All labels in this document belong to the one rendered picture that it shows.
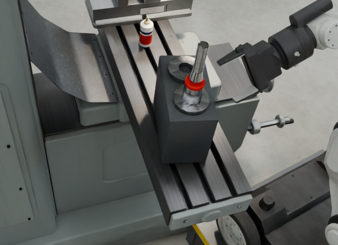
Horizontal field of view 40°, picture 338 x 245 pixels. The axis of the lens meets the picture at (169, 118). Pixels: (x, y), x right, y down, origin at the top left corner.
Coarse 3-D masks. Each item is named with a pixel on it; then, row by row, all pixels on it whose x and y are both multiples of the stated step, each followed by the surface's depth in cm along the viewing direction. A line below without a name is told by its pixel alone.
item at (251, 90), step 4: (248, 88) 111; (252, 88) 110; (256, 88) 110; (240, 92) 111; (244, 92) 110; (248, 92) 110; (252, 92) 109; (256, 92) 109; (236, 96) 111; (240, 96) 110; (244, 96) 109; (248, 96) 109; (236, 100) 109; (240, 100) 109
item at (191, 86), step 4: (188, 76) 107; (188, 80) 107; (204, 80) 107; (188, 84) 106; (192, 84) 106; (196, 84) 106; (200, 84) 106; (204, 84) 107; (188, 88) 106; (192, 88) 106; (196, 88) 106; (200, 88) 106
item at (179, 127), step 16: (160, 64) 120; (176, 64) 118; (192, 64) 119; (160, 80) 120; (176, 80) 116; (208, 80) 118; (160, 96) 121; (176, 96) 111; (208, 96) 112; (160, 112) 122; (176, 112) 110; (192, 112) 109; (208, 112) 111; (160, 128) 123; (176, 128) 111; (192, 128) 111; (208, 128) 112; (160, 144) 124; (176, 144) 116; (192, 144) 117; (208, 144) 118; (176, 160) 122; (192, 160) 123
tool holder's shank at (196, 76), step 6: (204, 42) 99; (198, 48) 98; (204, 48) 97; (198, 54) 99; (204, 54) 99; (198, 60) 100; (204, 60) 101; (198, 66) 102; (192, 72) 104; (198, 72) 103; (192, 78) 105; (198, 78) 104
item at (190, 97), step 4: (184, 84) 108; (184, 88) 108; (184, 92) 109; (188, 92) 107; (192, 92) 107; (196, 92) 107; (200, 92) 107; (184, 96) 109; (188, 96) 108; (192, 96) 108; (196, 96) 108; (200, 96) 109; (184, 100) 110; (188, 100) 109; (192, 100) 109; (196, 100) 109; (200, 100) 111; (192, 104) 110; (196, 104) 110
